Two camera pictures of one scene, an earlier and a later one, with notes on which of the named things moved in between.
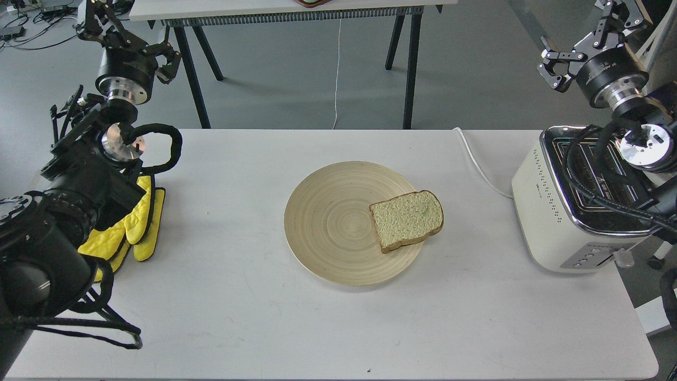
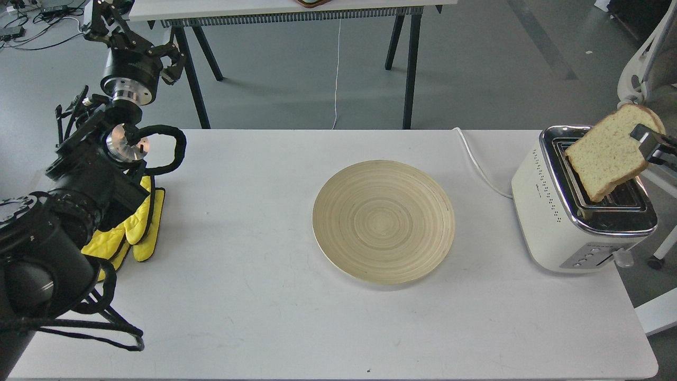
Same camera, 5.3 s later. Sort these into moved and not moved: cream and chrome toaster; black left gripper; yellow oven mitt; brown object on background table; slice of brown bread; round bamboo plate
Moved: slice of brown bread; round bamboo plate
Not moved: black left gripper; brown object on background table; yellow oven mitt; cream and chrome toaster
